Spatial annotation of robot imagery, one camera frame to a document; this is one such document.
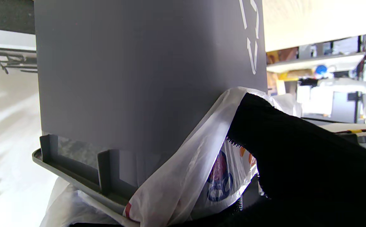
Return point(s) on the white printed plastic bag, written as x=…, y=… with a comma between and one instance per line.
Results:
x=176, y=176

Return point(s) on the printed kitchen backdrop cloth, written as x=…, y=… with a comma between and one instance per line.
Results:
x=6, y=110

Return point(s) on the blue round object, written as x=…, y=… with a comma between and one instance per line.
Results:
x=321, y=69

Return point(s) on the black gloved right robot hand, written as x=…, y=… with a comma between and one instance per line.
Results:
x=312, y=176

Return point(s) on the grey plastic waste bin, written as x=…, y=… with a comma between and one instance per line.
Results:
x=139, y=78

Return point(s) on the white storage shelf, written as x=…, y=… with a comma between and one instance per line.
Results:
x=312, y=63

